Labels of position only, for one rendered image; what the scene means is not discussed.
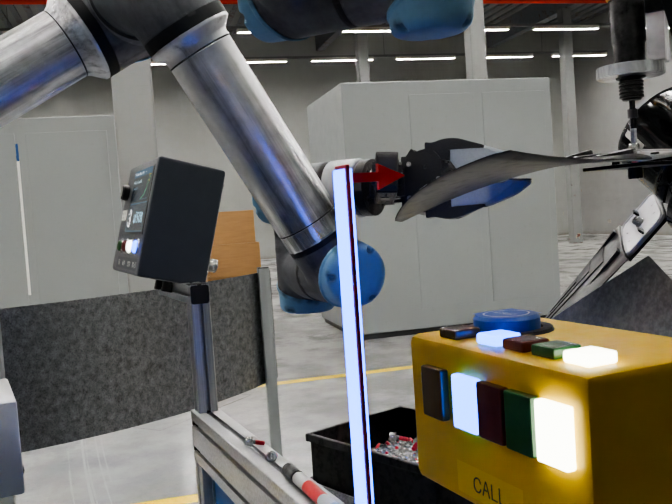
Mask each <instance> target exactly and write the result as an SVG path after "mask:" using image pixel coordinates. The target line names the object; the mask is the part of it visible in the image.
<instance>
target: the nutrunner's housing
mask: <svg viewBox="0 0 672 504"><path fill-rule="evenodd" d="M608 4H610V21H611V41H612V46H613V52H614V64H615V63H620V62H627V61H635V60H646V50H645V42H646V40H647V39H646V18H645V9H644V0H610V1H608ZM645 77H646V75H629V76H623V77H618V78H616V81H618V82H619V83H618V85H619V86H618V89H620V90H619V92H620V93H619V96H620V97H619V99H620V100H622V101H623V102H628V101H627V100H634V99H637V100H641V99H642V97H644V94H643V93H644V91H643V90H644V87H643V86H644V83H643V82H644V80H642V79H643V78H645ZM637 100H636V101H637Z"/></svg>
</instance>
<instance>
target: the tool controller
mask: <svg viewBox="0 0 672 504"><path fill-rule="evenodd" d="M224 179H225V171H223V170H221V169H216V168H212V167H208V166H203V165H199V164H195V163H190V162H186V161H181V160H177V159H173V158H168V157H164V156H159V157H157V158H155V159H153V160H150V161H148V162H146V163H144V164H142V165H139V166H137V167H135V168H133V169H132V170H131V172H130V177H129V182H128V185H124V186H122V188H121V193H120V199H121V200H124V201H125V204H124V209H123V214H122V220H121V225H120V230H119V236H118V241H119V240H121V239H122V238H124V240H126V238H129V240H131V239H134V241H135V240H136V239H139V240H140V243H139V249H138V253H137V255H134V254H133V252H132V254H131V255H130V254H128V252H127V253H126V254H124V253H123V251H122V253H119V251H118V250H117V246H116V251H115V257H114V262H113V269H114V270H116V271H120V272H124V273H127V274H131V275H134V276H138V277H143V278H149V279H155V285H154V289H159V290H161V291H164V292H170V293H172V289H173V283H179V284H181V283H192V282H206V278H207V275H208V272H213V273H215V272H216V271H217V268H218V260H216V259H211V258H210V257H211V252H212V246H213V241H214V235H215V230H216V225H217V219H218V213H219V208H220V203H221V197H222V191H223V188H224ZM133 203H135V206H134V211H133V216H132V222H131V227H130V232H125V228H126V223H127V218H128V212H129V207H130V204H133ZM118 241H117V243H118Z"/></svg>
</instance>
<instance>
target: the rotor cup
mask: <svg viewBox="0 0 672 504"><path fill-rule="evenodd" d="M671 99H672V87H670V88H667V89H665V90H663V91H661V92H659V93H658V94H656V95H654V96H653V97H652V98H650V99H649V100H648V101H646V102H645V103H644V104H643V105H642V106H641V107H640V108H639V109H638V117H637V118H636V129H637V139H638V140H639V141H640V142H641V143H643V144H644V147H643V148H642V149H672V109H671V108H670V103H671ZM627 130H628V131H629V132H630V119H629V121H628V122H627V124H626V126H625V127H624V129H623V131H622V133H621V136H620V139H619V143H618V151H619V150H623V149H629V144H631V141H630V140H629V139H628V138H627V137H626V136H625V134H626V132H627ZM643 174H644V177H643V178H640V179H638V180H639V181H640V182H641V183H642V184H643V185H644V186H645V187H646V188H647V189H648V190H649V191H650V192H651V193H652V194H653V195H654V196H655V197H656V198H657V199H658V200H659V201H660V202H662V203H664V204H668V207H667V215H666V216H667V222H668V225H669V226H670V228H671V229H672V165H667V166H657V167H647V168H643Z"/></svg>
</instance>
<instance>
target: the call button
mask: <svg viewBox="0 0 672 504"><path fill-rule="evenodd" d="M538 313H541V312H535V311H531V310H520V309H513V308H510V309H503V310H494V311H486V312H481V313H474V314H476V316H475V317H474V318H473V324H474V326H475V327H479V328H480V332H488V331H494V330H507V331H512V332H524V331H531V330H536V329H539V328H541V318H540V315H539V314H538Z"/></svg>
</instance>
